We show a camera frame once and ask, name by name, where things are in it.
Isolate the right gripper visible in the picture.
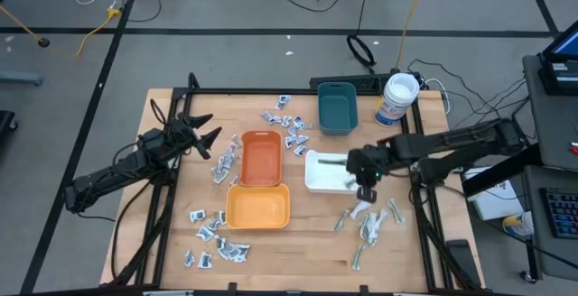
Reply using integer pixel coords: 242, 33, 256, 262
346, 144, 389, 204

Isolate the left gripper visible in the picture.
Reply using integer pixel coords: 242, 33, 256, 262
155, 113, 223, 160

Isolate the white plastic bin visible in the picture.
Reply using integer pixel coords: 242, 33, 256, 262
304, 150, 362, 195

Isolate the dark orange plastic bin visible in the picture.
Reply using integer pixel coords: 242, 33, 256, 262
238, 129, 284, 188

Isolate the teal plastic bin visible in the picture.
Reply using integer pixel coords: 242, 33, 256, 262
317, 81, 359, 136

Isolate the yellow plastic bin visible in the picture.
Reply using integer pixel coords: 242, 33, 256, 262
225, 182, 292, 231

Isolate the white disinfecting wipes canister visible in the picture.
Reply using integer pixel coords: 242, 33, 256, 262
373, 72, 421, 128

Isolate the black flat pad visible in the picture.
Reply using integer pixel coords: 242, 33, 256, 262
445, 239, 482, 291

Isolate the white box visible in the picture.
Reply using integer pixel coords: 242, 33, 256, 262
462, 167, 525, 222

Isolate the black diagonal beam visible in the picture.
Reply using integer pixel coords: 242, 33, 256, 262
462, 144, 543, 198

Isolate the wipes canister with yellow label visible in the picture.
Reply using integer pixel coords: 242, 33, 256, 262
502, 211, 535, 238

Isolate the grey metal bar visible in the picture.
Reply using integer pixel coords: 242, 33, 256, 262
0, 70, 44, 87

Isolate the grey desk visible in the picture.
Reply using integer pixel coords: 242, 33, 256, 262
523, 164, 578, 283

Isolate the black caster base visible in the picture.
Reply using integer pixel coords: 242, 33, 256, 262
0, 109, 19, 135

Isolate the keyboard with coloured keys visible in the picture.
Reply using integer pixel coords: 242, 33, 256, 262
539, 187, 578, 239

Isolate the grey cart top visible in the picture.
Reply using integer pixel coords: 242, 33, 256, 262
522, 54, 578, 173

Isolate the black laptop base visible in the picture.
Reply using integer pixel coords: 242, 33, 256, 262
538, 60, 578, 97

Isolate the laptop screen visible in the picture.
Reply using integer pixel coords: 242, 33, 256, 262
541, 32, 578, 62

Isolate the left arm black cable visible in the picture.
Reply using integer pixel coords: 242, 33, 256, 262
150, 98, 167, 126

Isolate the black aluminium table frame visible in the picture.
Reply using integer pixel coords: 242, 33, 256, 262
101, 72, 487, 296

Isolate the white cable loop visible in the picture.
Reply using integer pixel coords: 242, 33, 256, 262
424, 78, 452, 116

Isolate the black cable along frame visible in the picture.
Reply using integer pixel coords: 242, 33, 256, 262
110, 180, 153, 283

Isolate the black hanging coiled cable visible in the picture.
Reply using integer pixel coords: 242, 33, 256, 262
346, 0, 377, 69

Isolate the yellow extension cable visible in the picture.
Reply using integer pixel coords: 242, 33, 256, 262
0, 5, 123, 58

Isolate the black cable bundle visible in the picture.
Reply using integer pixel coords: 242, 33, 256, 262
406, 59, 532, 146

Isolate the yellow hanging cable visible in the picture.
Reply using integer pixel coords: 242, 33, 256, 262
395, 0, 430, 72

